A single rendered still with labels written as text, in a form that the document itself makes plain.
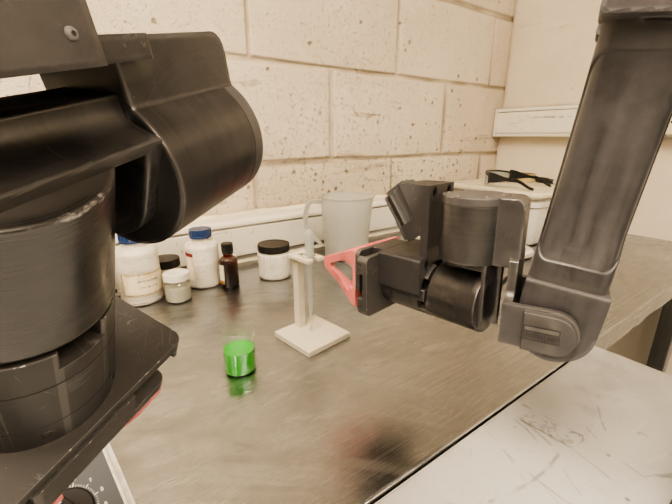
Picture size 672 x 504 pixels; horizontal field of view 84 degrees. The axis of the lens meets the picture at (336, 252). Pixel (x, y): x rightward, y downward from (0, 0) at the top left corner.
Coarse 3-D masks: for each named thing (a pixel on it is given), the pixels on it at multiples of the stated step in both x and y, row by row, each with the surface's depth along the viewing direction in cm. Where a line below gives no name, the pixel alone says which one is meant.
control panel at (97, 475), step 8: (96, 456) 28; (104, 456) 28; (96, 464) 27; (104, 464) 28; (88, 472) 27; (96, 472) 27; (104, 472) 27; (80, 480) 26; (88, 480) 26; (96, 480) 27; (104, 480) 27; (112, 480) 27; (88, 488) 26; (96, 488) 26; (104, 488) 26; (112, 488) 27; (96, 496) 26; (104, 496) 26; (112, 496) 26; (120, 496) 26
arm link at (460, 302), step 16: (448, 272) 35; (464, 272) 35; (480, 272) 34; (496, 272) 33; (432, 288) 35; (448, 288) 34; (464, 288) 33; (480, 288) 33; (496, 288) 33; (432, 304) 36; (448, 304) 34; (464, 304) 33; (480, 304) 33; (496, 304) 34; (448, 320) 36; (464, 320) 34; (480, 320) 33; (496, 320) 34
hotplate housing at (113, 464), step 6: (108, 444) 29; (102, 450) 28; (108, 450) 29; (108, 456) 28; (114, 456) 28; (108, 462) 28; (114, 462) 28; (114, 468) 28; (120, 468) 28; (114, 474) 27; (120, 474) 28; (120, 480) 28; (120, 486) 27; (126, 486) 27; (120, 492) 27; (126, 492) 27; (126, 498) 27; (132, 498) 27
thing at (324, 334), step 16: (288, 256) 53; (304, 256) 52; (320, 256) 52; (304, 288) 56; (304, 304) 57; (304, 320) 57; (320, 320) 59; (288, 336) 55; (304, 336) 55; (320, 336) 55; (336, 336) 55; (304, 352) 51
